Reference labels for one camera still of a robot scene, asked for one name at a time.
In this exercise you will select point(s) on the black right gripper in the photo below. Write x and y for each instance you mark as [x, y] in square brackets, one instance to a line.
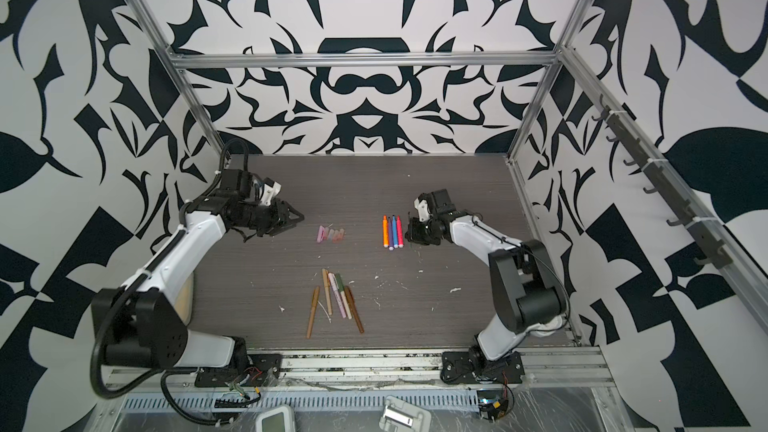
[413, 232]

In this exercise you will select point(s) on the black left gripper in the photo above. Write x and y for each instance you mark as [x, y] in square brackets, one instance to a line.
[283, 221]

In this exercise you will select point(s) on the blue marker pen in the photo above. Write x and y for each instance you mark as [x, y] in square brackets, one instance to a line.
[393, 219]

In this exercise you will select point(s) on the purple marker pen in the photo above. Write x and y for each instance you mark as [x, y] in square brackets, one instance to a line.
[391, 233]

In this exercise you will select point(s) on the orange marker pen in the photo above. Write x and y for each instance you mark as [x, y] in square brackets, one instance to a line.
[385, 232]

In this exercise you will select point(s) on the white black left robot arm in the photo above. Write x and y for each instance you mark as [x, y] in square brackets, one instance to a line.
[138, 331]

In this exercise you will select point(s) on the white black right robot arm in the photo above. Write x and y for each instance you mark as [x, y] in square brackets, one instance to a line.
[528, 296]

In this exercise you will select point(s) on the light pink marker pen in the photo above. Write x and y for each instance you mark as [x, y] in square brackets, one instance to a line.
[337, 295]

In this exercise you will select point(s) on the brown marker pen far left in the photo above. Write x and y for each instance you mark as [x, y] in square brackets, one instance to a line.
[312, 313]

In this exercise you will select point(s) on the beige sponge block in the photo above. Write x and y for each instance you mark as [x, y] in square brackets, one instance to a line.
[184, 302]

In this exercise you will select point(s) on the small electronics board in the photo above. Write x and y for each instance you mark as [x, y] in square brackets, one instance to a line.
[493, 405]

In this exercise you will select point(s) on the white handheld device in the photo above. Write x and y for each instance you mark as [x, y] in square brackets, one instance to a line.
[277, 419]

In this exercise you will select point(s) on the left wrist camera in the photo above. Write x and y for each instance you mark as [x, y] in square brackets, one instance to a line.
[268, 191]

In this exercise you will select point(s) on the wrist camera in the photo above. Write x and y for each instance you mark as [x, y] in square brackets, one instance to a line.
[422, 209]
[268, 191]

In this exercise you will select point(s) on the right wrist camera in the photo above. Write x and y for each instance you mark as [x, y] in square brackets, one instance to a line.
[422, 209]

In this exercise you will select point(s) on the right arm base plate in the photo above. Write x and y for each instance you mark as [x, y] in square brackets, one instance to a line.
[472, 367]

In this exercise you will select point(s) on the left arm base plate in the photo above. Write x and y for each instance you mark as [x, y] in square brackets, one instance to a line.
[261, 369]

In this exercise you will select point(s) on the silver metal bracket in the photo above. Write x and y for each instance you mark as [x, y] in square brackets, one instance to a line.
[401, 416]

